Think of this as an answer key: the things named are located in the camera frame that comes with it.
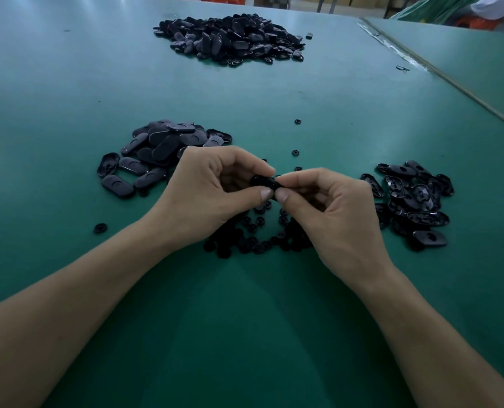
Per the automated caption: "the pile of small black buttons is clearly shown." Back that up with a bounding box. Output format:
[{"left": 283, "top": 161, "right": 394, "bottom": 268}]
[{"left": 203, "top": 199, "right": 314, "bottom": 258}]

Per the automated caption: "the person's left hand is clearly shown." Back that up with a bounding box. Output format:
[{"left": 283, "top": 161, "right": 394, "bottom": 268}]
[{"left": 146, "top": 146, "right": 277, "bottom": 250}]

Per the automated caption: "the pile of black oval shells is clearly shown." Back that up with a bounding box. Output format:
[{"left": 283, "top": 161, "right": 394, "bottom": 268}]
[{"left": 360, "top": 160, "right": 455, "bottom": 252}]

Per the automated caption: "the person's right forearm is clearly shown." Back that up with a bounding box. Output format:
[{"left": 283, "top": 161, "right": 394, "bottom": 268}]
[{"left": 354, "top": 267, "right": 504, "bottom": 408}]

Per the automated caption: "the green striped bag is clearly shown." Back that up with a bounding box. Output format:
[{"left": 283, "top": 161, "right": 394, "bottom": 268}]
[{"left": 392, "top": 0, "right": 481, "bottom": 24}]

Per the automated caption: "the person's right hand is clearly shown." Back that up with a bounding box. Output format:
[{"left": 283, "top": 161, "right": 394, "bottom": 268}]
[{"left": 273, "top": 168, "right": 398, "bottom": 294}]

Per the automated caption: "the person's left forearm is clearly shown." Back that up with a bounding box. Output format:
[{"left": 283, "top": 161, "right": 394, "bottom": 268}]
[{"left": 0, "top": 218, "right": 185, "bottom": 408}]

